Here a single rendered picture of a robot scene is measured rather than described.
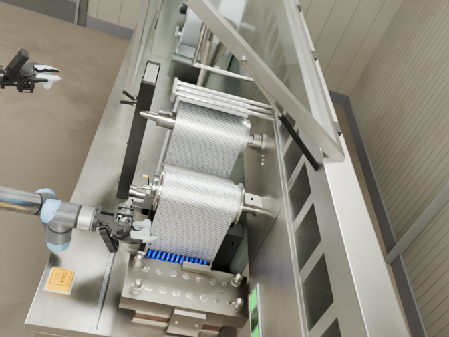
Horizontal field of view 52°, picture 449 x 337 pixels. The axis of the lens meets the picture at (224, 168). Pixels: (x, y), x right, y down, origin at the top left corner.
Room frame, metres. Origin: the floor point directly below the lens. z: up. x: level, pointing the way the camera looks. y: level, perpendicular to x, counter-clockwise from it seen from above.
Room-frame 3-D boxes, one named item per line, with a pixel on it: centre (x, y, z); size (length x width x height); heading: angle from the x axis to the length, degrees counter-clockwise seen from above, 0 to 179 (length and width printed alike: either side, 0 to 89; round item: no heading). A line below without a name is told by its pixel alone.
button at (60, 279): (0.84, 0.35, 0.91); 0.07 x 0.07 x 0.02; 14
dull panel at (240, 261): (2.17, 0.08, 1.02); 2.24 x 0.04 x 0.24; 14
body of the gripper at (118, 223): (0.96, 0.26, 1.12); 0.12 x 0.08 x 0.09; 104
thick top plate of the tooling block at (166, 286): (0.91, -0.03, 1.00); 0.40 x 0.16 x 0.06; 104
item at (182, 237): (1.02, 0.03, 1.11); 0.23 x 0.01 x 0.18; 104
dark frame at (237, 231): (1.13, 0.02, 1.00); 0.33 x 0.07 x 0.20; 104
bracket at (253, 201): (1.12, -0.12, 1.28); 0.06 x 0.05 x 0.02; 104
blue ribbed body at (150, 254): (1.00, 0.03, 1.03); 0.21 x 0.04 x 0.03; 104
